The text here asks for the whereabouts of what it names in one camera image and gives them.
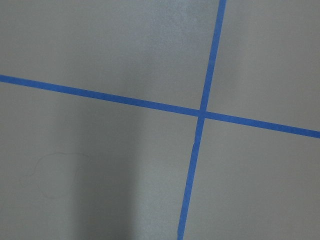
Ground blue tape grid lines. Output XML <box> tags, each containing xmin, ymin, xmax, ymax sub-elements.
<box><xmin>0</xmin><ymin>0</ymin><xmax>320</xmax><ymax>240</ymax></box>

